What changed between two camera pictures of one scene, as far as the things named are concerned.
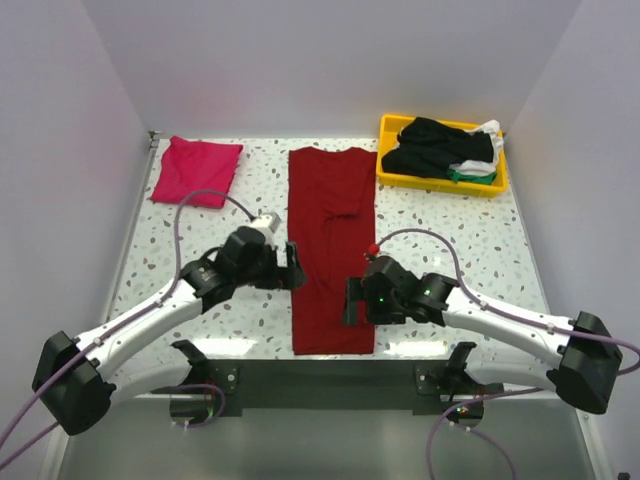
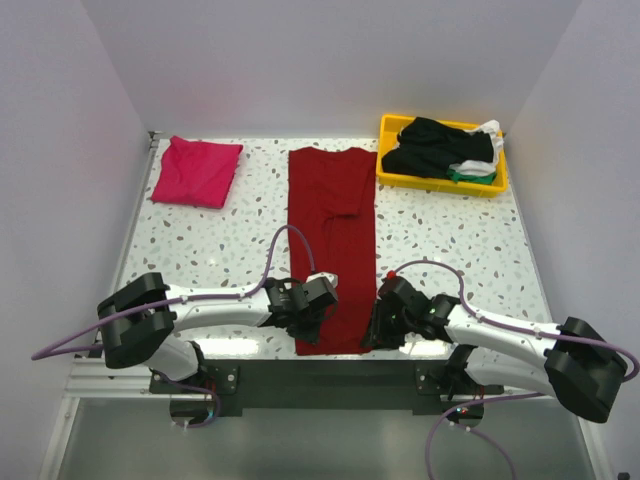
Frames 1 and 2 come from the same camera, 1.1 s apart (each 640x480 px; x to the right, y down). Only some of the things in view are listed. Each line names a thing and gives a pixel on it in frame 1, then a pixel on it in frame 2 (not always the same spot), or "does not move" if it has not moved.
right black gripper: x=357 y=289 to x=376 y=336
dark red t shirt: x=331 y=221 does not move
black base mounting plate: x=267 y=387 does not move
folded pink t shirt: x=192 y=166 does not move
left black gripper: x=286 y=278 to x=311 y=334
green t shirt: x=481 y=179 does not move
